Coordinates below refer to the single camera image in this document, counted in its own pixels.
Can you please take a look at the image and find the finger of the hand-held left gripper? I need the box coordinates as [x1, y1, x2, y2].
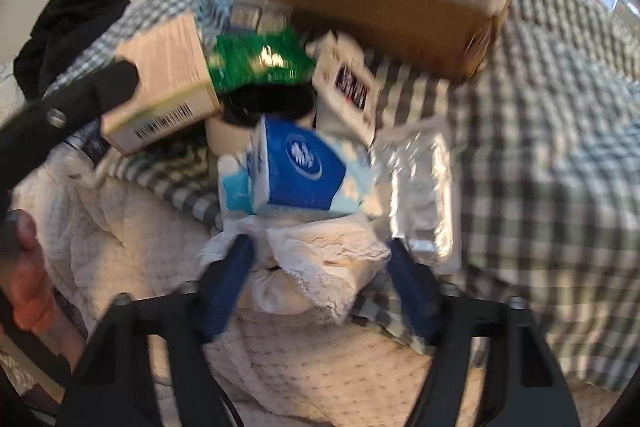
[0, 62, 140, 208]

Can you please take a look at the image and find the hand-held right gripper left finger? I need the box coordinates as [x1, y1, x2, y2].
[55, 234, 256, 427]

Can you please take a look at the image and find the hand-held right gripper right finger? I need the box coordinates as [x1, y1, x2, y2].
[385, 237, 583, 427]

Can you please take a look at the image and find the white lace cloth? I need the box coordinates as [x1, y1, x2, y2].
[200, 212, 393, 325]

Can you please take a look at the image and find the beige box with barcode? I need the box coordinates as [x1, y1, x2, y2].
[100, 12, 223, 158]

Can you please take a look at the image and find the person's left hand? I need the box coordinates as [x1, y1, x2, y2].
[0, 211, 86, 358]

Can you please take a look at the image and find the black cloth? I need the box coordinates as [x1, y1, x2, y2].
[12, 0, 141, 92]

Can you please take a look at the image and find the clear plastic packet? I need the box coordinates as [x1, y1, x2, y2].
[370, 117, 463, 273]

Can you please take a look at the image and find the white fleece blanket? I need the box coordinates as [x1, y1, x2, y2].
[10, 147, 481, 427]

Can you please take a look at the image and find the blue tissue packet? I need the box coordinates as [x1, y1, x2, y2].
[217, 114, 376, 220]

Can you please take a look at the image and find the green packet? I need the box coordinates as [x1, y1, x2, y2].
[207, 29, 316, 95]

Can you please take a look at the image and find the checkered blanket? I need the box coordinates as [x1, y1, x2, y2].
[40, 0, 640, 393]

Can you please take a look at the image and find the clear plastic box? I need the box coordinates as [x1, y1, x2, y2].
[232, 0, 293, 32]

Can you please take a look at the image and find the white box with dark label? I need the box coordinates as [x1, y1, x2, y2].
[311, 32, 381, 148]

